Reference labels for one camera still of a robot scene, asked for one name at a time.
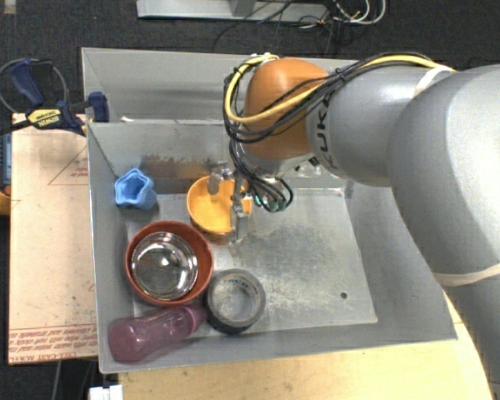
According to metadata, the yellow bowl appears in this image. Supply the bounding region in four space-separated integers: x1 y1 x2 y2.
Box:
186 175 253 237

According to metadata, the red-brown bowl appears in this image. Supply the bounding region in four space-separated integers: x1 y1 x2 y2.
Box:
124 220 215 308

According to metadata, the grey metal bin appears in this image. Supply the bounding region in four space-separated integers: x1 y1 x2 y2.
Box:
81 47 459 375

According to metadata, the blue star-shaped cup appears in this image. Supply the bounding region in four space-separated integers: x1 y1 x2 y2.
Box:
113 167 158 212

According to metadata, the clear glass bowl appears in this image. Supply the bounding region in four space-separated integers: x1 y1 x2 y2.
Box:
130 231 199 302

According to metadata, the black tape roll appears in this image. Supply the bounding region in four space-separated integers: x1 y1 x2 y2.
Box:
204 267 268 336

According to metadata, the purple plastic bottle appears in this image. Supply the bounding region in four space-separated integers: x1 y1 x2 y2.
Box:
107 304 210 364

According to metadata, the brown cardboard board, red print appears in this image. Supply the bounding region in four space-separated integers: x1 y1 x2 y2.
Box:
7 112 99 366

